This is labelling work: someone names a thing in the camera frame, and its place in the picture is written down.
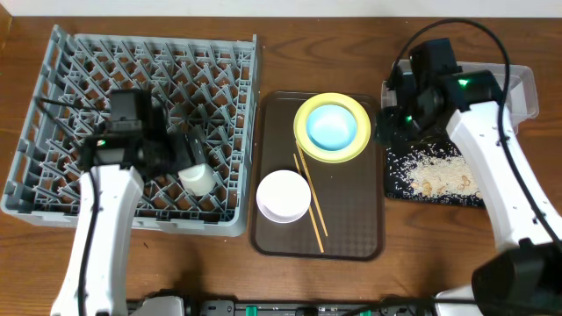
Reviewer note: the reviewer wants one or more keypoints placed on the grey dishwasher rack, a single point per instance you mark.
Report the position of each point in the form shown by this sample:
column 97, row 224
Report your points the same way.
column 211, row 89

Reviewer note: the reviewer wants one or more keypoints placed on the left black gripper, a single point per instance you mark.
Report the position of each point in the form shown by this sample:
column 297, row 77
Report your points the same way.
column 185, row 150

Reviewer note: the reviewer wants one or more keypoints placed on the black waste tray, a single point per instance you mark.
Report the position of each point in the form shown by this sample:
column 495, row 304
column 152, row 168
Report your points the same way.
column 395, row 193

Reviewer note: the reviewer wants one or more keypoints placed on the wooden chopstick right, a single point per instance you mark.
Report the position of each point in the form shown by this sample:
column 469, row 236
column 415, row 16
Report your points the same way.
column 310, row 181

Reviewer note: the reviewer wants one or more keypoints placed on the light blue bowl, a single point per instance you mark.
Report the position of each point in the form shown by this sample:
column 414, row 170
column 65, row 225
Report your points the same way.
column 331, row 127

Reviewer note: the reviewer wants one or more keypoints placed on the yellow plate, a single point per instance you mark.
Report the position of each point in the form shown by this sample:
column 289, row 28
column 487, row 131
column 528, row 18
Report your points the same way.
column 354, row 148

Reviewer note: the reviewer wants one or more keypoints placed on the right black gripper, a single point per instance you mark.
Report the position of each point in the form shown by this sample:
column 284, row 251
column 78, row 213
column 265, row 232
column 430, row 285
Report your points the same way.
column 387, row 125

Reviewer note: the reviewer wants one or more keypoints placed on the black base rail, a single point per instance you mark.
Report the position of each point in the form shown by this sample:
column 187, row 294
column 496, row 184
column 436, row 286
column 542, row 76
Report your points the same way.
column 229, row 307

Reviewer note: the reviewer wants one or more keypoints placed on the white pink bowl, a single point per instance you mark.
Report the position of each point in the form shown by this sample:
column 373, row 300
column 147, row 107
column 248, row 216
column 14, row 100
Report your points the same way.
column 283, row 196

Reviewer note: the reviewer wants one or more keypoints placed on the brown serving tray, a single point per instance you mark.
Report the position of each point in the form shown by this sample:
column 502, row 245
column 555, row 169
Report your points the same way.
column 347, row 220

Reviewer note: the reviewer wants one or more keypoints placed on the rice pile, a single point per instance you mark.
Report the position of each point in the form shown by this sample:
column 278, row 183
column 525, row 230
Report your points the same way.
column 443, row 175

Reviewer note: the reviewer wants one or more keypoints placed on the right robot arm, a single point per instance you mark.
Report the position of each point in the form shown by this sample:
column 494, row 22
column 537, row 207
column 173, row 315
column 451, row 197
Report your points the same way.
column 525, row 277

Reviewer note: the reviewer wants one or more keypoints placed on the white cup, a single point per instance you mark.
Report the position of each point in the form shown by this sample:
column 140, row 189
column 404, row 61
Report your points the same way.
column 197, row 180

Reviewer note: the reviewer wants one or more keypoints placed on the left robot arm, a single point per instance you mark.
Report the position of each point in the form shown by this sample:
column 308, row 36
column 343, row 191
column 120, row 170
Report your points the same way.
column 117, row 165

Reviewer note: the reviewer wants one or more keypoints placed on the clear plastic bin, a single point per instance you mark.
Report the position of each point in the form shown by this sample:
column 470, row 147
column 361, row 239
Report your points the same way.
column 522, row 96

